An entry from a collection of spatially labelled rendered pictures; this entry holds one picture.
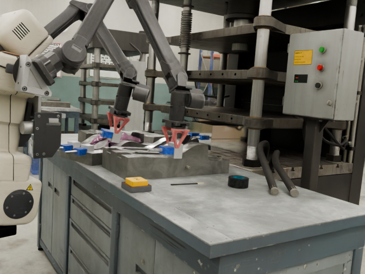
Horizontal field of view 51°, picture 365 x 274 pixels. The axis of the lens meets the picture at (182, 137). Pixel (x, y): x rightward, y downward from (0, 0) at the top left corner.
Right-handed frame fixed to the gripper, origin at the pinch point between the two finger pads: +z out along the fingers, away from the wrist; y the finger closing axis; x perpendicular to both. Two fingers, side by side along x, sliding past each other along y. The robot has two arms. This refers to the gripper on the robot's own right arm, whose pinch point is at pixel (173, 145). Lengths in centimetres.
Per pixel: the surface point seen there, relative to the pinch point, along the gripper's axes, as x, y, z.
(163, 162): -2.5, 10.1, 8.5
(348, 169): -138, 19, 15
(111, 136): 13.9, 26.9, 1.2
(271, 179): -32.8, -19.5, 9.2
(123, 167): 13.3, 13.8, 11.2
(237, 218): 0.7, -40.2, 14.8
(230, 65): -138, 145, -50
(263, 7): -58, 24, -66
